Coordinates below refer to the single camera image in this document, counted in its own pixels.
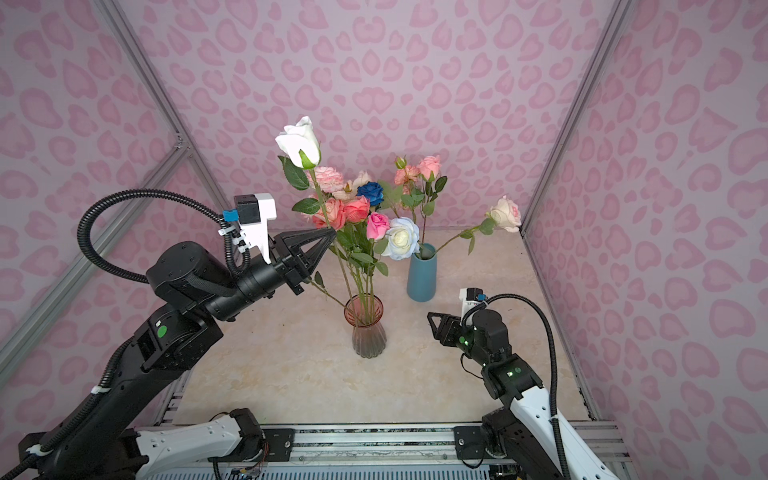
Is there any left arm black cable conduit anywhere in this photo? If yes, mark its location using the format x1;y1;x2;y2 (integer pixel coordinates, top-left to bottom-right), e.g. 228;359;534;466
76;188;250;284

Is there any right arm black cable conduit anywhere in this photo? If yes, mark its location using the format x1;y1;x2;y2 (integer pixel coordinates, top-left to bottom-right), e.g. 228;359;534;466
476;293;571;480

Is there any aluminium corner frame post right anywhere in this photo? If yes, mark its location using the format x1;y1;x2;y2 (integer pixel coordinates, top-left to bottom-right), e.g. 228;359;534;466
520;0;638;239

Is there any salmon pink rose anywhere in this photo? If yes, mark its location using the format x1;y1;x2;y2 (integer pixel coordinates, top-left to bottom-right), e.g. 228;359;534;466
311;198;346;230

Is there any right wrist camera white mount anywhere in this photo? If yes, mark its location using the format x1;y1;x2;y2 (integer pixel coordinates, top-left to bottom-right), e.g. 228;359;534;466
459;287;487;317

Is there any peach spray rose branch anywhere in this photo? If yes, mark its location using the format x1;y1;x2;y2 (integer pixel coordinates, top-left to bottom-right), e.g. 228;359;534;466
332;186;356;202

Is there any aluminium rail base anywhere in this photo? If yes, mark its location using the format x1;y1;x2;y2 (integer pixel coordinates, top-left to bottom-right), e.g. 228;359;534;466
137;421;631;480

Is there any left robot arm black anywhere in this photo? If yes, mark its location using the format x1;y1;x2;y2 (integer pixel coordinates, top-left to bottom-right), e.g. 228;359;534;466
5;228;336;479

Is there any dark red glass vase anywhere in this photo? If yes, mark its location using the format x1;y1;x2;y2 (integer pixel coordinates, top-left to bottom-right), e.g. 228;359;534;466
344;294;387;359

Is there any pink spray rose branch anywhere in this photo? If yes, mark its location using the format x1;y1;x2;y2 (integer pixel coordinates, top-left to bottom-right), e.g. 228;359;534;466
391;154;448;245

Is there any dark blue small flower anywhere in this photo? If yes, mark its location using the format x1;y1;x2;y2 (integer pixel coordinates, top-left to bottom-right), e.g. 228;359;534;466
357;181;384;207

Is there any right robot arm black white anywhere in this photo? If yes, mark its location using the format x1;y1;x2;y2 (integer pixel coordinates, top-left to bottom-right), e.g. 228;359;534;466
427;310;616;479

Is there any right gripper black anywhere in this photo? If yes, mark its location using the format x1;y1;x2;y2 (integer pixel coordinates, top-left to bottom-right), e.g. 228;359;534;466
425;312;492;369

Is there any light blue white rose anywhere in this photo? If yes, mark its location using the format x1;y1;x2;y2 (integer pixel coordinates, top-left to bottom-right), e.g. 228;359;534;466
382;218;420;261

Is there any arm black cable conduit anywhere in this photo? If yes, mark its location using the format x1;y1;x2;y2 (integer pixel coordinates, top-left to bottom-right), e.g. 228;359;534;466
476;293;571;480
76;188;250;284

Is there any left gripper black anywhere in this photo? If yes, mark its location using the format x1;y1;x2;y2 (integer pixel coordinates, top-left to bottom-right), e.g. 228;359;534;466
205;224;333;326

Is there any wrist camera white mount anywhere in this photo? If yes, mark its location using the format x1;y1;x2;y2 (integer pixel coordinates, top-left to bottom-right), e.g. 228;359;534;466
218;193;277;264
459;287;487;317

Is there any pink peony flower stem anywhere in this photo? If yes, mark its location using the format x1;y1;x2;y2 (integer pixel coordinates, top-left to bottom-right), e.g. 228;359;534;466
314;167;345;194

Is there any teal ceramic vase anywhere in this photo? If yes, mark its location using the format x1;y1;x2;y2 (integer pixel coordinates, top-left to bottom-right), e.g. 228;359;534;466
407;243;437;302

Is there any magenta rose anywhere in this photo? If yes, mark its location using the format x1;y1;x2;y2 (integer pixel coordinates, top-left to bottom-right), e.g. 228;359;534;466
365;212;390;308
310;271;346;308

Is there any aluminium diagonal frame bar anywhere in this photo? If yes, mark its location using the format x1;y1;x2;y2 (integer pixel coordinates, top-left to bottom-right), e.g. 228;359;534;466
0;140;190;385

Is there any aluminium corner frame post left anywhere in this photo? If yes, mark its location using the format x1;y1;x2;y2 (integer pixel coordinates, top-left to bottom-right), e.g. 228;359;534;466
93;1;232;210

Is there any aluminium corner frame post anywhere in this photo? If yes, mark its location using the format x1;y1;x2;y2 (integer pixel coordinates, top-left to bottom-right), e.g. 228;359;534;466
520;0;638;239
93;1;232;210

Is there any large peach pink rose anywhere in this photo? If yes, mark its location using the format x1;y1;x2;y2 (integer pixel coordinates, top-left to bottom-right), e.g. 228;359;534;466
436;196;522;255

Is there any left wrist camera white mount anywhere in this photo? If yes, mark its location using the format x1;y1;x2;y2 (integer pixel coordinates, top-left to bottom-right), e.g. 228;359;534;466
218;193;277;264

